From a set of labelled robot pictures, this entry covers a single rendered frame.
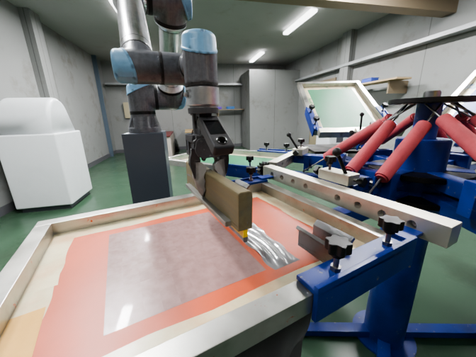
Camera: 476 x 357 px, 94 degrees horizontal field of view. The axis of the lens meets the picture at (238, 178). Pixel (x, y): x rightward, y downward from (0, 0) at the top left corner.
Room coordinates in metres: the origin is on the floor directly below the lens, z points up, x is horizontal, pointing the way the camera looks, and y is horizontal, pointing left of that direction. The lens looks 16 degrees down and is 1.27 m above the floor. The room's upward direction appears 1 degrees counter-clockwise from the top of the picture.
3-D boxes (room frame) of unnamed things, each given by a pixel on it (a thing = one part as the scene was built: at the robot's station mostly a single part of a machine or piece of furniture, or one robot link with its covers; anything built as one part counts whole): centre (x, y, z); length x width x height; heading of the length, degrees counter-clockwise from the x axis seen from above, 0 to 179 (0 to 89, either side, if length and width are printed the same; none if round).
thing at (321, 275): (0.37, -0.24, 0.98); 0.30 x 0.05 x 0.07; 118
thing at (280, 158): (1.48, -0.07, 1.05); 1.08 x 0.61 x 0.23; 58
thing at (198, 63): (0.55, 0.08, 1.39); 0.09 x 0.08 x 0.11; 22
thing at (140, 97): (1.13, 0.45, 1.37); 0.13 x 0.12 x 0.14; 112
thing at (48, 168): (3.32, 2.85, 0.78); 0.79 x 0.70 x 1.56; 13
